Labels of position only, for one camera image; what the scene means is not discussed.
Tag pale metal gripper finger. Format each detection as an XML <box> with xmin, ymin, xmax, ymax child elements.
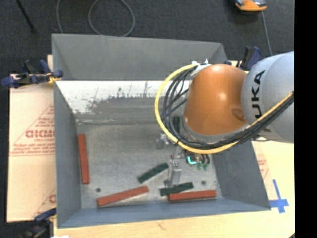
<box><xmin>173</xmin><ymin>161</ymin><xmax>182</xmax><ymax>184</ymax></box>
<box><xmin>163</xmin><ymin>160</ymin><xmax>176</xmax><ymax>186</ymax></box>

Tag dark green flat block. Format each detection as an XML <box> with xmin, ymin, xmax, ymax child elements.
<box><xmin>137</xmin><ymin>162</ymin><xmax>170</xmax><ymax>184</ymax></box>
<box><xmin>159</xmin><ymin>181</ymin><xmax>195</xmax><ymax>197</ymax></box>

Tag red-brown flat block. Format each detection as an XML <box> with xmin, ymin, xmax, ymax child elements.
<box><xmin>96</xmin><ymin>185</ymin><xmax>150</xmax><ymax>208</ymax></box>
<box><xmin>77</xmin><ymin>133</ymin><xmax>91</xmax><ymax>185</ymax></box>
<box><xmin>167</xmin><ymin>189</ymin><xmax>218</xmax><ymax>203</ymax></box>

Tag grey metal bin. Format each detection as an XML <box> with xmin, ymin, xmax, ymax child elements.
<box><xmin>51</xmin><ymin>33</ymin><xmax>271</xmax><ymax>229</ymax></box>

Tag brown cardboard board red print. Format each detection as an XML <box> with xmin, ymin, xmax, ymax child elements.
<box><xmin>6</xmin><ymin>83</ymin><xmax>270</xmax><ymax>223</ymax></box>

